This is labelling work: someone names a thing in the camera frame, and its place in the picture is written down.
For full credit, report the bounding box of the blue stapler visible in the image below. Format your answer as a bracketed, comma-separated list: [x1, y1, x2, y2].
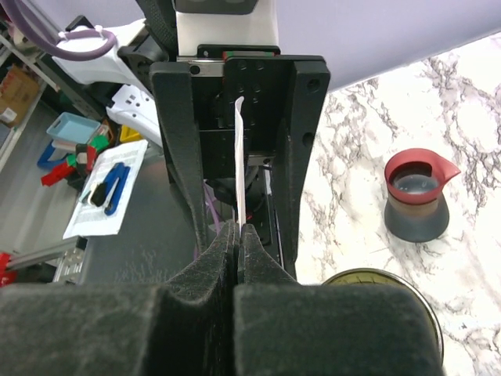
[103, 162, 131, 216]

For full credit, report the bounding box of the cardboard box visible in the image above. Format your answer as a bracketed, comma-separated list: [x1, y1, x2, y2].
[1, 65, 40, 128]

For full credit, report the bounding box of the white paper coffee filter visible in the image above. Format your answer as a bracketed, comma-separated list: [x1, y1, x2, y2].
[234, 96, 247, 230]

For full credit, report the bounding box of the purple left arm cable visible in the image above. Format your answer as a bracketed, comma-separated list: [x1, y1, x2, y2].
[0, 0, 118, 63]

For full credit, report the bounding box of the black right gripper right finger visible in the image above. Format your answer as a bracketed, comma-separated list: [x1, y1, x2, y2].
[233, 225, 443, 375]

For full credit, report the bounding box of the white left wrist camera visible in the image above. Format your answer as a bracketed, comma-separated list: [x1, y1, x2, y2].
[175, 1, 279, 56]

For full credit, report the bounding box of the green glass dripper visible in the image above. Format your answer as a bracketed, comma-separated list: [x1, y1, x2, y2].
[316, 268, 443, 368]

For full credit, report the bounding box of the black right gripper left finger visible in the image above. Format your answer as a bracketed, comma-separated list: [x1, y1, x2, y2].
[1, 222, 237, 375]

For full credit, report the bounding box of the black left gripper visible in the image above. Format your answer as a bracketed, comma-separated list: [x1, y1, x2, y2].
[150, 45, 330, 274]

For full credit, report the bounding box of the light blue plastic tray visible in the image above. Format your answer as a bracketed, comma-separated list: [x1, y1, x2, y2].
[46, 112, 101, 144]

